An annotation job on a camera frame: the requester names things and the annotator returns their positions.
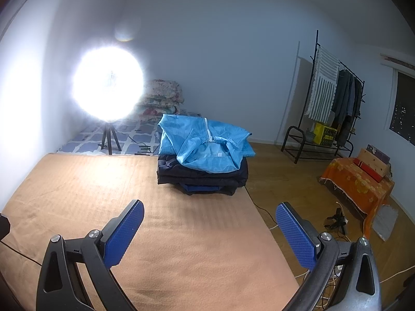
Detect light blue jacket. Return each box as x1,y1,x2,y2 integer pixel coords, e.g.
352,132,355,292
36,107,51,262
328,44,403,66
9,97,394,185
158,115,255,173

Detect stack of dark folded clothes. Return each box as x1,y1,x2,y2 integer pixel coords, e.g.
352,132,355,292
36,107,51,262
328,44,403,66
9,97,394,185
156,155,248,196

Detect black clothes rack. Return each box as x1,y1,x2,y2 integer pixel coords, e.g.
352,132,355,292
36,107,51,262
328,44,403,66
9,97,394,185
281,32,365,163

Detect dark hanging clothes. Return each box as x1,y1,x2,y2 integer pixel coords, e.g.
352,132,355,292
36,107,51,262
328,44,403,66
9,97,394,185
331,69,364,147

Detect small black floor tripod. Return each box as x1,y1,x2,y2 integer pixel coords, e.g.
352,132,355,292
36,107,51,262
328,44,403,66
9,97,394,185
324,208,348,236

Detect tan blanket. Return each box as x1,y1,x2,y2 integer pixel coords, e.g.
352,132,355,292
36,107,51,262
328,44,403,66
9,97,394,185
1,154,298,310

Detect orange covered stool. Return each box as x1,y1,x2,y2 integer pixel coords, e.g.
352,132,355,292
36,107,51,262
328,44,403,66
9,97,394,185
319,158,395,239

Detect grey floor mat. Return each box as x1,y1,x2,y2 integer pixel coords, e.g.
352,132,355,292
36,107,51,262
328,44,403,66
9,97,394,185
372,205,398,242

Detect yellow crate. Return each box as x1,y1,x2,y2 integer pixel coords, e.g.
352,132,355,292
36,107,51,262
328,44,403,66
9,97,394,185
313,122,337,147

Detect cardboard box with red book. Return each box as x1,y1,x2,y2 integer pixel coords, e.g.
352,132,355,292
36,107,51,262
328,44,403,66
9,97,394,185
353,145,392,182

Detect blue patterned bedsheet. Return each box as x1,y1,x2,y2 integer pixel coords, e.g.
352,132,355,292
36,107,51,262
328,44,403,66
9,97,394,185
57,115,162,156

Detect folded floral quilts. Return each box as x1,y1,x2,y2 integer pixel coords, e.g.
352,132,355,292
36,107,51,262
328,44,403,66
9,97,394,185
134,79,184,117

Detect dark window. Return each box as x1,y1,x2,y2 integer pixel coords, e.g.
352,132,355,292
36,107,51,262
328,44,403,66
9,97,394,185
390,72,415,145

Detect striped white towel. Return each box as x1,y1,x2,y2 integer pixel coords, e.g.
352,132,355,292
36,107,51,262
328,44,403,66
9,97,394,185
305,45,341,124

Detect black cable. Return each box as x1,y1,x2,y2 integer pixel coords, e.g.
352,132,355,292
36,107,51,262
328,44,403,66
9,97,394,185
0,237,43,268

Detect white floor cable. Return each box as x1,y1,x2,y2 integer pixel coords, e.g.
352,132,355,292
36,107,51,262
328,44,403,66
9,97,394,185
267,200,415,310

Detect ring light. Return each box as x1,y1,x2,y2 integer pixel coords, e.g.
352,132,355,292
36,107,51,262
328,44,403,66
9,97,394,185
71,46,144,122

